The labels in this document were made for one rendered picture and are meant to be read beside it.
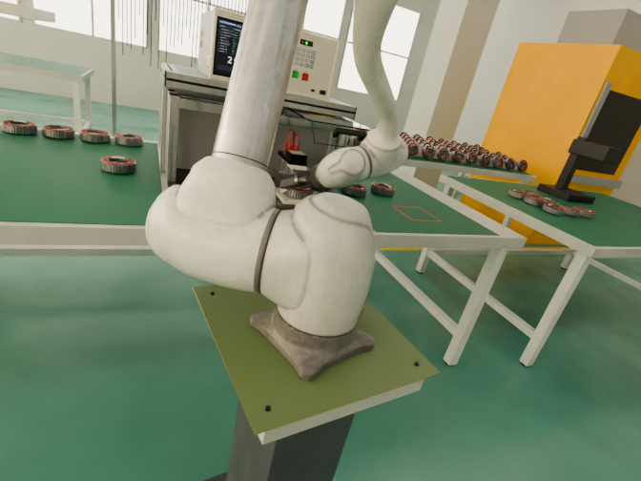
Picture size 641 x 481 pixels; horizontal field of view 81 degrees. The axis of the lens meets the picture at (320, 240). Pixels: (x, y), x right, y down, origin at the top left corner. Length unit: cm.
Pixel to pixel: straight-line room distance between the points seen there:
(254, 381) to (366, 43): 70
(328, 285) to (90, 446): 112
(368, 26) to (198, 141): 86
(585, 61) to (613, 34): 38
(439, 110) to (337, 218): 466
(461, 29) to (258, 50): 460
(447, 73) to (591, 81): 152
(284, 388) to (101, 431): 101
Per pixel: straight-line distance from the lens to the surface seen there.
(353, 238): 58
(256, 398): 62
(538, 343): 234
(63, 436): 159
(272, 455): 80
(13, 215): 117
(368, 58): 93
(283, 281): 61
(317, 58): 148
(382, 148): 112
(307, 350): 67
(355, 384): 68
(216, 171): 63
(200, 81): 136
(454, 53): 520
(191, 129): 153
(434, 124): 520
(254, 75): 69
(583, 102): 453
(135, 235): 110
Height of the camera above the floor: 121
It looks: 24 degrees down
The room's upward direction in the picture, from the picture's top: 13 degrees clockwise
